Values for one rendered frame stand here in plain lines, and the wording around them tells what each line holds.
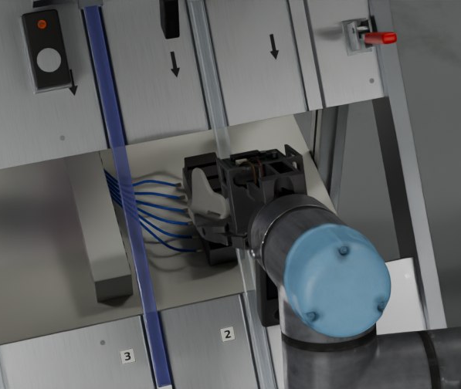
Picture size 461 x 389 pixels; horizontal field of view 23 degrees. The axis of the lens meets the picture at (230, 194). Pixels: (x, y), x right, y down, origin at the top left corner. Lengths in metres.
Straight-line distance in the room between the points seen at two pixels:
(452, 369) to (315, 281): 0.14
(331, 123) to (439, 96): 1.14
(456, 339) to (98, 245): 0.71
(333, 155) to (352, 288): 0.85
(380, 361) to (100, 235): 0.71
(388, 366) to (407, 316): 0.39
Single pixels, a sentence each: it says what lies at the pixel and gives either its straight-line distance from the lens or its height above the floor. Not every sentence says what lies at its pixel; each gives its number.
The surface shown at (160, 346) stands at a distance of 1.20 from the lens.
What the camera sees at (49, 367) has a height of 0.83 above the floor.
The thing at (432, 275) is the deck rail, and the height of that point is 0.84.
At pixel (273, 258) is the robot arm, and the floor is 1.14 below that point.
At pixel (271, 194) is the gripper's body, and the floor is 1.12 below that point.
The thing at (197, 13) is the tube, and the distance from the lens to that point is 1.20.
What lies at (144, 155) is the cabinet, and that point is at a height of 0.62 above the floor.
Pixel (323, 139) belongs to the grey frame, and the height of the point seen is 0.68.
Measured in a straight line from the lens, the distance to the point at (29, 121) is 1.19.
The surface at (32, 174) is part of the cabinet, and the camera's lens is 1.68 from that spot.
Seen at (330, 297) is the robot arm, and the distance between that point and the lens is 0.82.
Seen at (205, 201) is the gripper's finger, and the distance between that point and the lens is 1.10.
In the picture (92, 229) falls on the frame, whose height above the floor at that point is 0.66.
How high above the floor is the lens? 1.83
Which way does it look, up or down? 48 degrees down
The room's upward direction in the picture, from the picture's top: straight up
